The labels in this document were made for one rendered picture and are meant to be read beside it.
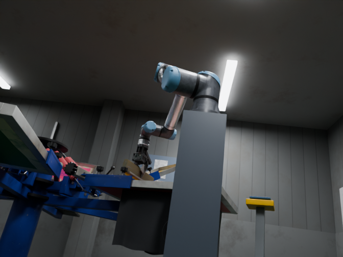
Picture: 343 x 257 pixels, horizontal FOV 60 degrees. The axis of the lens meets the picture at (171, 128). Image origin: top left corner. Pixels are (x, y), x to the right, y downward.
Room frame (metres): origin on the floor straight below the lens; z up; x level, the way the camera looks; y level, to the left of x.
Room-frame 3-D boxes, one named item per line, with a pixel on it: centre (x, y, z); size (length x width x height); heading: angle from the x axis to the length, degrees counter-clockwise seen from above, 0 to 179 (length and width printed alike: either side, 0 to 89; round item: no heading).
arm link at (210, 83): (1.16, -0.13, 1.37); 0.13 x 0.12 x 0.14; 103
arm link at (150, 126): (1.78, 0.13, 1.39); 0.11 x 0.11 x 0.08; 13
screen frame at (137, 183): (1.81, -0.03, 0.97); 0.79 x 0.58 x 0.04; 67
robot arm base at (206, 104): (1.17, -0.14, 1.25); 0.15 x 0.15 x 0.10
